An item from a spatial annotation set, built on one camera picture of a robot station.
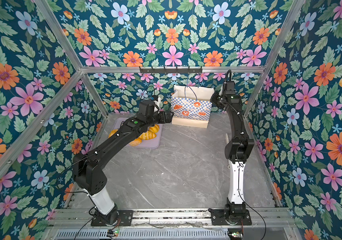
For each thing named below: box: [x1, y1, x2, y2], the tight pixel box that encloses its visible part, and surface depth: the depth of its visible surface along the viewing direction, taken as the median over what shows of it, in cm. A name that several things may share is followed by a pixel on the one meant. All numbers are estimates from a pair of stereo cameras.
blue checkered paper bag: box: [171, 85, 215, 129], surface depth 100 cm
